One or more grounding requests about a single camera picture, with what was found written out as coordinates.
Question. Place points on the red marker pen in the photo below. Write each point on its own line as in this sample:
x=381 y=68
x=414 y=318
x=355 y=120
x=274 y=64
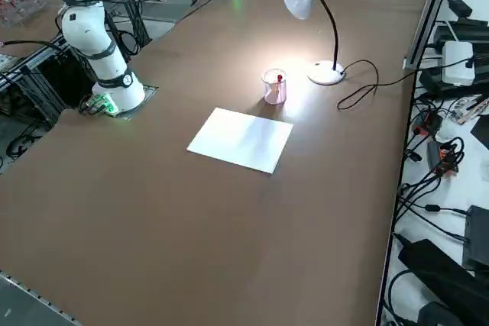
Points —
x=280 y=77

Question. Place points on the white paper sheet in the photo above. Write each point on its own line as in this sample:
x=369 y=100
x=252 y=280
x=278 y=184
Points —
x=240 y=139

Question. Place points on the aluminium table edge rail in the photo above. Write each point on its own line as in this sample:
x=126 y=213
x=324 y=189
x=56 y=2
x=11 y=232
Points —
x=30 y=299

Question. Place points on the black flat box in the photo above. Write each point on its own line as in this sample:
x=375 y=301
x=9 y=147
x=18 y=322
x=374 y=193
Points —
x=477 y=234

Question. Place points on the aluminium frame post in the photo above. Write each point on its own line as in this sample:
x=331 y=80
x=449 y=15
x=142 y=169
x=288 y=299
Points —
x=424 y=24

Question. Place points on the large black power brick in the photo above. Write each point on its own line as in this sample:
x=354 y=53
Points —
x=439 y=268

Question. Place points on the white pen holder cup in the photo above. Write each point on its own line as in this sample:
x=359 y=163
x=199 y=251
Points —
x=273 y=93

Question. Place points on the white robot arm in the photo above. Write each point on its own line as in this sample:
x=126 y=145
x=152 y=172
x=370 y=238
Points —
x=88 y=32

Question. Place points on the white power adapter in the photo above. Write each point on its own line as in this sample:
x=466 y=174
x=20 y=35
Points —
x=456 y=62

